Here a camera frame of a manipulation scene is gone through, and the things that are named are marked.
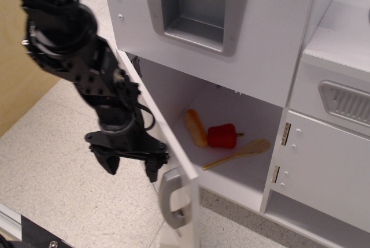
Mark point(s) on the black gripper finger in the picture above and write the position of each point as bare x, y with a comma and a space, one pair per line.
152, 165
106, 158

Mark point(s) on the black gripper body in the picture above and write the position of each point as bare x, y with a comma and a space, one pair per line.
125, 134

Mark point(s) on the white low fridge door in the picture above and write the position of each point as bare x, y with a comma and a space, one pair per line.
187, 236

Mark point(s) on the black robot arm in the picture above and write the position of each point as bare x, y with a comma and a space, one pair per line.
61, 37

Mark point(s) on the white toy fridge cabinet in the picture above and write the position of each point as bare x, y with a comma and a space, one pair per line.
249, 89

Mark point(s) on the toy bread roll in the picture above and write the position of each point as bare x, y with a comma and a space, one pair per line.
195, 128

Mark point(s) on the red toy bell pepper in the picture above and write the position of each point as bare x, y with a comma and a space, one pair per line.
223, 136

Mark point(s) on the wooden toy spatula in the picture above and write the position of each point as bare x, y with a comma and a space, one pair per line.
252, 148

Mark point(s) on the wooden board panel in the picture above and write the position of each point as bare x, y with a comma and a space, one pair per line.
23, 83

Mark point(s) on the lower metal hinge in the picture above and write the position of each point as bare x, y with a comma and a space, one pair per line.
275, 174

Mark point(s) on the metal hinge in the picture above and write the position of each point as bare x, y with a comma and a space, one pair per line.
275, 174
285, 135

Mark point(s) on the upper metal hinge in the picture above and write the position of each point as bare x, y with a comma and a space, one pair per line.
285, 135

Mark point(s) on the grey ice dispenser recess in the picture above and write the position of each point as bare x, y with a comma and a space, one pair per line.
213, 25

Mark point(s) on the white toy oven unit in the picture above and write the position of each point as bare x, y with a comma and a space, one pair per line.
338, 51

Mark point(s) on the white lower cabinet door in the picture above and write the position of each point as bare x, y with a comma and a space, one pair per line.
325, 168

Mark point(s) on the grey oven vent panel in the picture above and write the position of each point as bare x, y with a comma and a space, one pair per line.
344, 106

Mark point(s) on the grey fridge door handle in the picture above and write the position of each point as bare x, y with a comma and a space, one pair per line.
175, 205

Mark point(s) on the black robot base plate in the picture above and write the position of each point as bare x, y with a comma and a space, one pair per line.
19, 231

